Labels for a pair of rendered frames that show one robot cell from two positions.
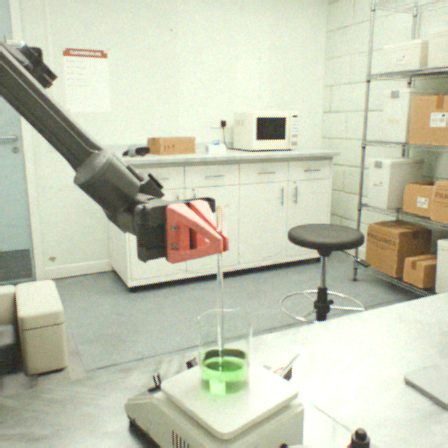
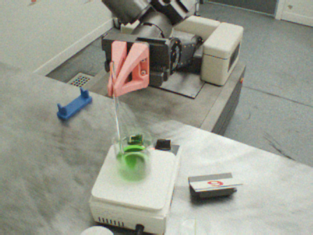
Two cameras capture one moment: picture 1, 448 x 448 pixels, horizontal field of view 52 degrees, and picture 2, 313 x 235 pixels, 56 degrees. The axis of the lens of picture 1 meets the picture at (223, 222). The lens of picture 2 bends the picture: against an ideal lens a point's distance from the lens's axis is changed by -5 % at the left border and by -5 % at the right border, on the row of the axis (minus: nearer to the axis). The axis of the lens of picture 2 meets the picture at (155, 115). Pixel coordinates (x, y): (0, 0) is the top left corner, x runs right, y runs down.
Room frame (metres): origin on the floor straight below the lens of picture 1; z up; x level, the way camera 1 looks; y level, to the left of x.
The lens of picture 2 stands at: (0.30, -0.28, 1.25)
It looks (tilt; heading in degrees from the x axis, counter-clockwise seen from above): 41 degrees down; 53
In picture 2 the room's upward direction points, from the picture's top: straight up
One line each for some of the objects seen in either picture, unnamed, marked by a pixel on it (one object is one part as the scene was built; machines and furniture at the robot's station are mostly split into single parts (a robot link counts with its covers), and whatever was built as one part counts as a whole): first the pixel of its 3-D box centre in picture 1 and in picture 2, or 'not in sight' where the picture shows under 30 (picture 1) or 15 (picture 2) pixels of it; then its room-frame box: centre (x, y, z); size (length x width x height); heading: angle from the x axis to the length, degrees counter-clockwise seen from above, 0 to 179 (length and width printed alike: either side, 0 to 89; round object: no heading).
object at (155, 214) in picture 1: (192, 237); (118, 72); (0.48, 0.03, 1.01); 0.09 x 0.07 x 0.07; 37
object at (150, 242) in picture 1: (167, 224); (141, 49); (0.54, 0.07, 1.01); 0.10 x 0.07 x 0.07; 127
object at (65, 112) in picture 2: not in sight; (74, 102); (0.50, 0.32, 0.77); 0.10 x 0.03 x 0.04; 20
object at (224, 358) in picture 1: (226, 353); (135, 155); (0.47, 0.00, 0.88); 0.07 x 0.06 x 0.08; 136
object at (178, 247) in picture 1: (206, 234); (131, 73); (0.49, 0.02, 1.01); 0.09 x 0.07 x 0.07; 37
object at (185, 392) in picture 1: (228, 389); (135, 175); (0.47, -0.01, 0.83); 0.12 x 0.12 x 0.01; 41
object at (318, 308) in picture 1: (321, 306); not in sight; (1.99, -0.46, 0.28); 0.40 x 0.40 x 0.05
